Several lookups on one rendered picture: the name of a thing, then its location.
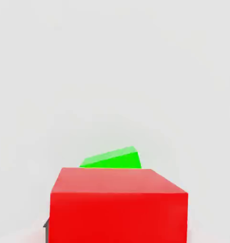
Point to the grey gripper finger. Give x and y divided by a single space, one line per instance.
47 232

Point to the small red cube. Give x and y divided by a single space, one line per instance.
118 214

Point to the small green cube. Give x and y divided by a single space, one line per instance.
119 159

